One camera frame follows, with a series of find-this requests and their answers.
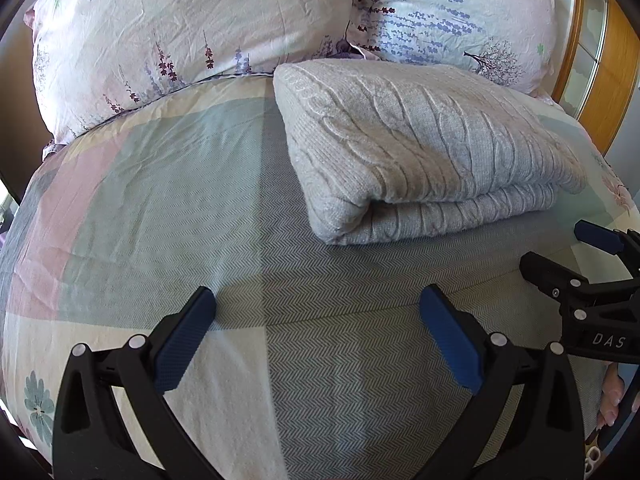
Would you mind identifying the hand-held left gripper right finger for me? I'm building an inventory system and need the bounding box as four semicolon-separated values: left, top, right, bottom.
414;284;587;480

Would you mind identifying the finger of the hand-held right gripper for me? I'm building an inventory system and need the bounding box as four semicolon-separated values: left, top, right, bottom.
573;219;640;277
519;252;592;311

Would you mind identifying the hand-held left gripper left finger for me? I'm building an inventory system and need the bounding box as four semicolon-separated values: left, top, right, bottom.
51;286;223;480

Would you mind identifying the grey cable-knit sweater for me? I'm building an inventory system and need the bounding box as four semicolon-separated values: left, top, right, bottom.
273;58;589;246

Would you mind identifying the person's right hand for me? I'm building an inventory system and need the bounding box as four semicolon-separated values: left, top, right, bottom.
596;364;627;432

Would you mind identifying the patchwork pastel bed sheet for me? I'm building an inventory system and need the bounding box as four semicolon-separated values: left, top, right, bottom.
0;72;632;480

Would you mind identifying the wooden glass-door cabinet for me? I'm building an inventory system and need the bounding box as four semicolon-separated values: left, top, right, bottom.
564;0;640;158

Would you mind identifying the wooden headboard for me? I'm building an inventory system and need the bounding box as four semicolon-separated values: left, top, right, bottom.
551;0;586;107

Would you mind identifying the pale blue floral pillow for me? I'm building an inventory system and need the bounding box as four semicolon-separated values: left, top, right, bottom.
345;0;571;107

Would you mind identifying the pink floral pillow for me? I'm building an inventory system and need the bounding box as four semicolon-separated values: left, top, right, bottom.
24;0;357;146

